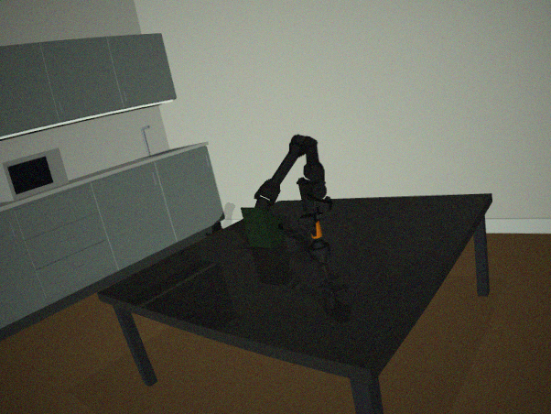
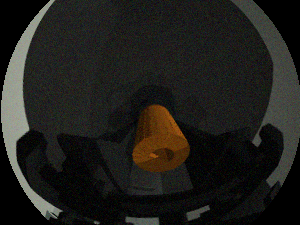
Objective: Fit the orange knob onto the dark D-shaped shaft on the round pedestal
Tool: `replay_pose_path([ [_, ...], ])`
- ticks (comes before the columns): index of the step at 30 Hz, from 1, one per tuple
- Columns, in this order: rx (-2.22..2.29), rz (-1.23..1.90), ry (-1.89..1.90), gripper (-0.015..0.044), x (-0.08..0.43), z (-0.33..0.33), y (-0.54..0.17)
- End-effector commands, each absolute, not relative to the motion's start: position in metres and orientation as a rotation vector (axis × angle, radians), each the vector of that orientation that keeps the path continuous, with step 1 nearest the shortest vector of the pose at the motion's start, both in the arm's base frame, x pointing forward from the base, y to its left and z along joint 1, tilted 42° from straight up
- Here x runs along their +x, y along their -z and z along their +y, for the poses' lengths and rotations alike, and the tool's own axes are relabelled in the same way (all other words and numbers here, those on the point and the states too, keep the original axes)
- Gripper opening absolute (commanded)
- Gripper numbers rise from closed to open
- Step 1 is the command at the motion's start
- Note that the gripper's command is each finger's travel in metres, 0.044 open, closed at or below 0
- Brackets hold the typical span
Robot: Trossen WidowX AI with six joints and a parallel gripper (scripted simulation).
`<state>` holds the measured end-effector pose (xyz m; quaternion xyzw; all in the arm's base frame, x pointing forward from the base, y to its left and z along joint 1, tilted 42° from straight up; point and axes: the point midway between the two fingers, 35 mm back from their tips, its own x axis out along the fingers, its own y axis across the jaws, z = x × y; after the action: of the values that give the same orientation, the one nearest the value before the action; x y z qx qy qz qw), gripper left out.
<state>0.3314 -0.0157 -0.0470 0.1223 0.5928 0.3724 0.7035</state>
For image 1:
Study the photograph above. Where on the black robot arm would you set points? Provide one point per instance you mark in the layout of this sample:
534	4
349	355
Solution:
314	171

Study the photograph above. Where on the orange knob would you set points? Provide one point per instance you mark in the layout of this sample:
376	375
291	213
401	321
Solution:
319	233

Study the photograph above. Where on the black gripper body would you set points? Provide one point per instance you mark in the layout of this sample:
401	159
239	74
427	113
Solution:
311	216

